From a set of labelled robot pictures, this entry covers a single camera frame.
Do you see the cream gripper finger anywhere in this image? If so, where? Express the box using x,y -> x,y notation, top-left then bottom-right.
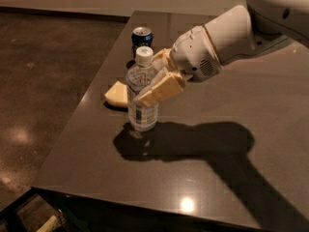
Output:
153,48 -> 177,71
133,68 -> 189,107

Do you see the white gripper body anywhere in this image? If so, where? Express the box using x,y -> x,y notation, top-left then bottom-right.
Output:
170,26 -> 221,82

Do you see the clear blue-label plastic bottle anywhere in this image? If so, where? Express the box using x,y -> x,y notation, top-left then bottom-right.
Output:
126,46 -> 158,131

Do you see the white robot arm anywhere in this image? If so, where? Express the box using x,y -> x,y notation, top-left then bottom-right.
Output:
134,0 -> 309,107

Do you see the yellow sponge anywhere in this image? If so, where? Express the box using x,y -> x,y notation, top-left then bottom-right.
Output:
104,81 -> 127,108

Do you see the blue soda can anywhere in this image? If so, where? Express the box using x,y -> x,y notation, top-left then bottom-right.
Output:
131,26 -> 154,56

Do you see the pale object under table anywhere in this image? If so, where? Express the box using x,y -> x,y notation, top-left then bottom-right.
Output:
36,216 -> 60,232

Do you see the black frame under table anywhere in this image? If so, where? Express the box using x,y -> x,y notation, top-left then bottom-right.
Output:
0,188 -> 90,232

